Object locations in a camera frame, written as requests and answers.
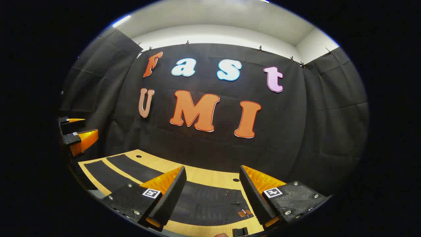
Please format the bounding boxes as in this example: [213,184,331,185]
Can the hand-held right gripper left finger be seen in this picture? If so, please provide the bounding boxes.
[102,166,187,232]

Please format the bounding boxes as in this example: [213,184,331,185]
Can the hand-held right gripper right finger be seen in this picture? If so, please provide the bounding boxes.
[239,165,329,230]

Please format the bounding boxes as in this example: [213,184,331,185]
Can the dark grey jeans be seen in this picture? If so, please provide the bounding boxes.
[83,154,255,227]

